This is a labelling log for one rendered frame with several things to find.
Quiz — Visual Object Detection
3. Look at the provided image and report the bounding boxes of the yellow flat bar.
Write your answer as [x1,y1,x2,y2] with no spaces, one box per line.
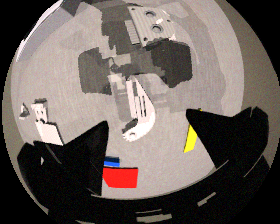
[184,123,197,152]

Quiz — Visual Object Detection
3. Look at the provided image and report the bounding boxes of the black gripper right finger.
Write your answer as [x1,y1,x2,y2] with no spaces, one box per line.
[185,107,252,169]

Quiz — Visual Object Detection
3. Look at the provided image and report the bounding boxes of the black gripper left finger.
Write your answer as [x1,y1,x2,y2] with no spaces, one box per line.
[34,121,109,197]

